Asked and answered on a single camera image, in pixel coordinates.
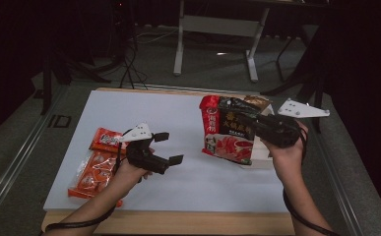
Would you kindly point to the white metal table frame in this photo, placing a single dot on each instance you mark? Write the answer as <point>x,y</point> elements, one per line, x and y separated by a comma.
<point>217,25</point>

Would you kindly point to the black chair legs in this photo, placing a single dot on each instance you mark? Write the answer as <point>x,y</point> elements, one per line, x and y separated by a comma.
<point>316,88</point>

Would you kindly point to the person's right hand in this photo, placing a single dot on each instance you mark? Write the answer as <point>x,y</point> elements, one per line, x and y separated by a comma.
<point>286,154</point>

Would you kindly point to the person's left hand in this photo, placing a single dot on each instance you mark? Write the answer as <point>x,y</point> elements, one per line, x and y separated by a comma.
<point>130,173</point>

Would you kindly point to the black metal stand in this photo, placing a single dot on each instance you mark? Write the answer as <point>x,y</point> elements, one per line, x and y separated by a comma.
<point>47,85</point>

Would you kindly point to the orange clear snack packet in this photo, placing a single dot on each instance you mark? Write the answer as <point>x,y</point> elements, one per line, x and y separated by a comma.
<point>94,170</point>

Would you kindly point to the red black sauce packet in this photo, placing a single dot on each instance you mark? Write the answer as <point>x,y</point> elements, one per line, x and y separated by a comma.
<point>229,134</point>

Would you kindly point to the white plastic container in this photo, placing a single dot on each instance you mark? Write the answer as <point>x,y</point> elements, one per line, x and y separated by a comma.
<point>263,154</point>

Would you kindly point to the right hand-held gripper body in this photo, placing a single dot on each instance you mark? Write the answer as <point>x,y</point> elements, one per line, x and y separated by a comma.
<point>276,129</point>

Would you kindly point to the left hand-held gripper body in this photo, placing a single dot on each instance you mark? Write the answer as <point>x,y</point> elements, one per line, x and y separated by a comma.
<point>142,154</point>

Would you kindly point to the white board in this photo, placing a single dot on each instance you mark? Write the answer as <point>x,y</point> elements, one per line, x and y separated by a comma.
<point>165,108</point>

